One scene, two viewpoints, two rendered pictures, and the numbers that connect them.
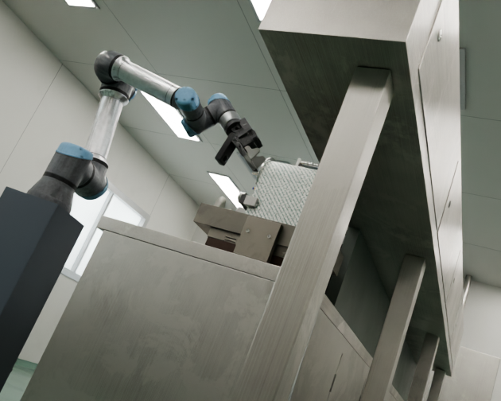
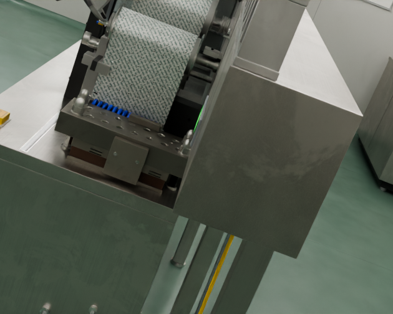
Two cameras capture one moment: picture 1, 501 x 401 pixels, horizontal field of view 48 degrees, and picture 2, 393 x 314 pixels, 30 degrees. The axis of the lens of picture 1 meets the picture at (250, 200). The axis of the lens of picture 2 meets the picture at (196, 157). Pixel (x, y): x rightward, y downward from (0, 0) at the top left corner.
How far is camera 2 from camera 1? 1.32 m
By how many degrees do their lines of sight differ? 46
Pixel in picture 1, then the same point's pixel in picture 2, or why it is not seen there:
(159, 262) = (30, 185)
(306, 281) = not seen: outside the picture
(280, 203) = (135, 73)
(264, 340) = not seen: outside the picture
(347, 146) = (240, 296)
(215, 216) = (77, 128)
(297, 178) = (152, 46)
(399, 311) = not seen: hidden behind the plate
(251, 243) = (120, 166)
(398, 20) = (292, 237)
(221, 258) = (93, 188)
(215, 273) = (89, 200)
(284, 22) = (196, 212)
